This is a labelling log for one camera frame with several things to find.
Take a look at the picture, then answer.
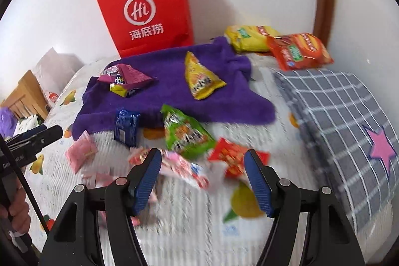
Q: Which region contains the yellow triangular snack packet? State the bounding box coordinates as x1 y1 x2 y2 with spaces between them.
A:
185 51 226 100

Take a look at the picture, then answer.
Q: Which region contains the yellow chips bag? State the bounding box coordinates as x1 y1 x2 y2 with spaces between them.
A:
224 25 280 53

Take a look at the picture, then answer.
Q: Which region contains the small pink square packet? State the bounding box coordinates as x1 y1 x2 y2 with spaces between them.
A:
65 131 98 174

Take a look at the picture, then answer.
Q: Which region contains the white plastic bag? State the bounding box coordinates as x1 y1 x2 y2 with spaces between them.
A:
32 48 83 108

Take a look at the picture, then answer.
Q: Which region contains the purple towel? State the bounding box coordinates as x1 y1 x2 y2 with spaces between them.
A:
72 36 276 140

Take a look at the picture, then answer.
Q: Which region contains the white pink candy packet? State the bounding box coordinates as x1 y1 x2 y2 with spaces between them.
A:
128 147 210 190

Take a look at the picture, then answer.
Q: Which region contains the red paper shopping bag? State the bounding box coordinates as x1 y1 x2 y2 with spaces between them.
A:
97 0 194 57

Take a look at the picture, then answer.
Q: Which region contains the magenta yellow snack packet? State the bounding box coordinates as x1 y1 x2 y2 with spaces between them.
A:
98 63 154 98

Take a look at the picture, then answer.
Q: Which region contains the green snack packet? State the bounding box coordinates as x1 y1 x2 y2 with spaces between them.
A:
161 105 216 161

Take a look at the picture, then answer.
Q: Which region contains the blue cookie packet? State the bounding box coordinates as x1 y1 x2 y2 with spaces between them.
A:
114 109 141 147

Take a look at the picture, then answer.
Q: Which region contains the orange red chips bag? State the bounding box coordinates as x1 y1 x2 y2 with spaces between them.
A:
266 32 334 71

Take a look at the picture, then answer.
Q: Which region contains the red square snack packet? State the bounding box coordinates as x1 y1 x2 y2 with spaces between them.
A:
207 137 271 179

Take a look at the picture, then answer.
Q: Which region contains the wooden chair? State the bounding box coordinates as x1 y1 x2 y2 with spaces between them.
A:
1 70 49 119

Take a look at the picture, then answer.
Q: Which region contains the grey checked folded cloth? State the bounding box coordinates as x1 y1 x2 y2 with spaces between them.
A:
273 69 398 232

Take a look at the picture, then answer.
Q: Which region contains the person's left hand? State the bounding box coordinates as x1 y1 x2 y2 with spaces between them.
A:
1 185 31 235

